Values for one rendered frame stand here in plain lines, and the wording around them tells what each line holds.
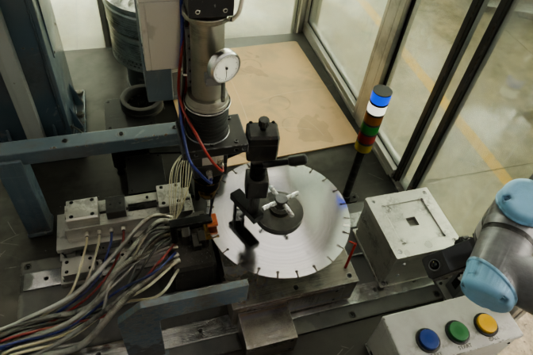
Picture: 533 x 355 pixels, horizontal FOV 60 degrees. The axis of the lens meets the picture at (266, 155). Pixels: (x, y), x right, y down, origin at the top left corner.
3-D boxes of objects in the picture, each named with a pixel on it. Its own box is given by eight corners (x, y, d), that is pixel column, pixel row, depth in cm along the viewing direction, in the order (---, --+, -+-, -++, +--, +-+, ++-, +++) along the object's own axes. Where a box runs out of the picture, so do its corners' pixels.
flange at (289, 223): (273, 185, 111) (274, 179, 109) (312, 209, 107) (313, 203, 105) (244, 215, 104) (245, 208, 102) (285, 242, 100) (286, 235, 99)
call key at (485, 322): (485, 315, 100) (490, 311, 98) (496, 333, 97) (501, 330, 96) (470, 319, 99) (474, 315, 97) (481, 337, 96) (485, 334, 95)
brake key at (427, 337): (429, 330, 96) (433, 326, 95) (439, 349, 94) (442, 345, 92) (412, 335, 95) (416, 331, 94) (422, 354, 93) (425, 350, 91)
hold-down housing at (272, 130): (267, 183, 95) (278, 110, 81) (270, 201, 92) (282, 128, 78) (240, 184, 94) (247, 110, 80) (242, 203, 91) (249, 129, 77)
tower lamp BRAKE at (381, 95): (383, 93, 110) (387, 83, 108) (392, 105, 108) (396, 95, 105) (366, 95, 109) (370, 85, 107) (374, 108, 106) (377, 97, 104)
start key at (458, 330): (458, 322, 98) (462, 318, 96) (469, 341, 95) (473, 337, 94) (442, 327, 97) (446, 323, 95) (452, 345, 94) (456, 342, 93)
